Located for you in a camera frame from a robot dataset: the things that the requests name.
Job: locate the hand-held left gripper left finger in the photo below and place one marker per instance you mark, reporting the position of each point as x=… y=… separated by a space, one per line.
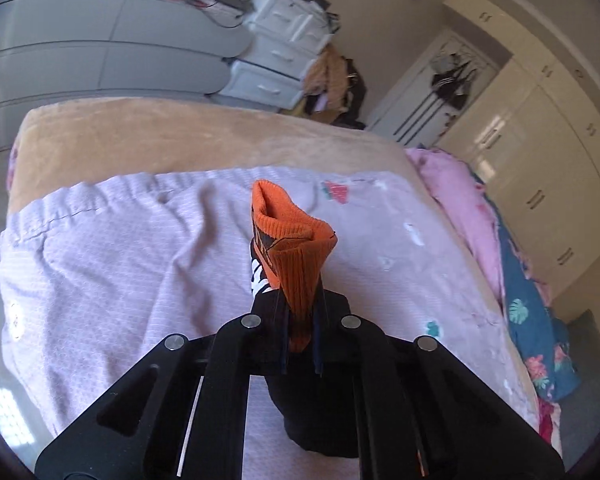
x=232 y=355

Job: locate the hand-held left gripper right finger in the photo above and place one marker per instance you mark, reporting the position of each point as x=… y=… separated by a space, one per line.
x=365 y=355

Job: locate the orange and black sock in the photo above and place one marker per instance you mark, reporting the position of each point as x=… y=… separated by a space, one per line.
x=300 y=260

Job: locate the pile of clothes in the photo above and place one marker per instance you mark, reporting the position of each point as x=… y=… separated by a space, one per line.
x=332 y=85

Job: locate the hanging dark clothes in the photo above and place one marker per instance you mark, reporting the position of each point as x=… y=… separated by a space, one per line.
x=452 y=82

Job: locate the pink printed bed sheet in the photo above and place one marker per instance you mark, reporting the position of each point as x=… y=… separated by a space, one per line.
x=130 y=260

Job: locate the blue floral quilt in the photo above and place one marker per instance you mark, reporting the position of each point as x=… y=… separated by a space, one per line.
x=525 y=300

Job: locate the pink quilt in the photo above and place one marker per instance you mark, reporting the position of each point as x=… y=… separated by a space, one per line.
x=460 y=200

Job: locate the red floral cloth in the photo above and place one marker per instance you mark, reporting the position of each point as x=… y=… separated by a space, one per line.
x=545 y=422

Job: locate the tan plush blanket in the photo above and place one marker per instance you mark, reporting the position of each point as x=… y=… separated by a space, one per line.
x=130 y=140

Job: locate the white niche door panel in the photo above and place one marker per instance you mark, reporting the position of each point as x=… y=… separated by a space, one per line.
x=405 y=105

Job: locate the cream wardrobe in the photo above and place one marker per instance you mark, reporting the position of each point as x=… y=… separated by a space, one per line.
x=545 y=125

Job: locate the white drawer cabinet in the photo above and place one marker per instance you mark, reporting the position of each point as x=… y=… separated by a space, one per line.
x=275 y=35

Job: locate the grey curved desk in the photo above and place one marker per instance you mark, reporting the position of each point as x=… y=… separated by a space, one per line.
x=105 y=50

